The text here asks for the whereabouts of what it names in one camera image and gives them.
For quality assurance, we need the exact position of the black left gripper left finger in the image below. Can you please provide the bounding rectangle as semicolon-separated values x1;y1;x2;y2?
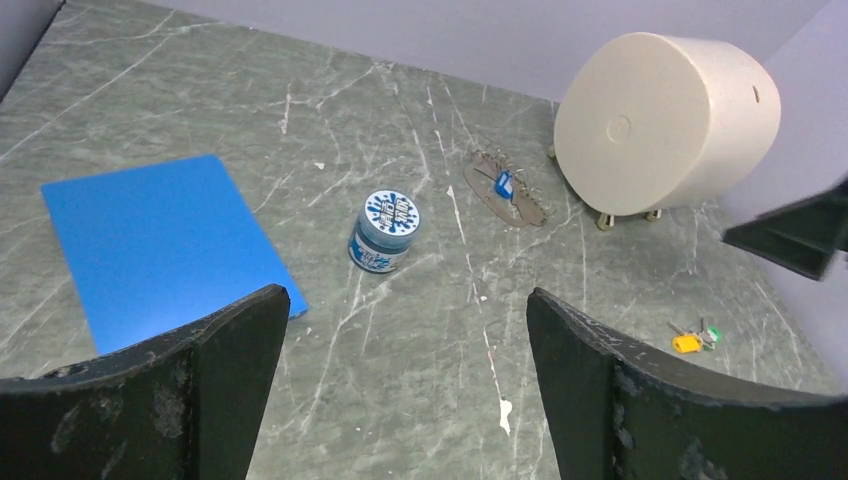
1;284;290;479

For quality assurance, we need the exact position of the small blue labelled jar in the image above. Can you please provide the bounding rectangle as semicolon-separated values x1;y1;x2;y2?
348;189;421;274

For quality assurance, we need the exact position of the yellow and green key bunch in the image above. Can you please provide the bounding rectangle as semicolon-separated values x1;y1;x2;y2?
668;318;722;354

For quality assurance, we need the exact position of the metal key organizer plate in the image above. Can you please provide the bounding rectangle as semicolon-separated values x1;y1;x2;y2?
463;150;549;228

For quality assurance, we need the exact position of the cream cylindrical container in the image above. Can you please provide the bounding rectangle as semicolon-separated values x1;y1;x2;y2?
549;32;782;230

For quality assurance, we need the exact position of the blue flat pad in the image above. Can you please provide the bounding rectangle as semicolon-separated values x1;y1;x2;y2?
41;155;308;355

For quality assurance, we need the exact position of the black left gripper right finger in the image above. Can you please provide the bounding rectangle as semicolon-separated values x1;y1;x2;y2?
526;288;847;479

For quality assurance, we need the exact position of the blue key tag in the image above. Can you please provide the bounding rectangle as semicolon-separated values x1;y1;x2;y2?
494;170;514;200

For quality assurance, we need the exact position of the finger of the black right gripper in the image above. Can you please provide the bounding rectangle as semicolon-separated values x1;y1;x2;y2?
722;180;847;281

